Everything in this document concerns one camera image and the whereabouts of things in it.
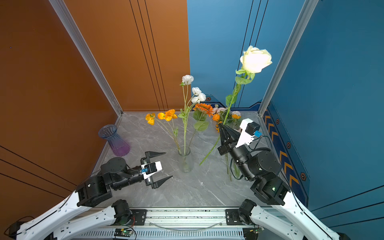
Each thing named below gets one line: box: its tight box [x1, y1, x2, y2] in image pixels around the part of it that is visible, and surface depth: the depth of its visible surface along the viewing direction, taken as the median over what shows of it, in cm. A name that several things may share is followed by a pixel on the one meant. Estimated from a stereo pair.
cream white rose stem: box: [199, 46, 273, 166], surface depth 37 cm
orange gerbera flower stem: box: [188, 110, 209, 149], surface depth 74 cm
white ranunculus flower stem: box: [178, 75, 206, 155], surface depth 75 cm
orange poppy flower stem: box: [145, 109, 181, 153], surface depth 66 cm
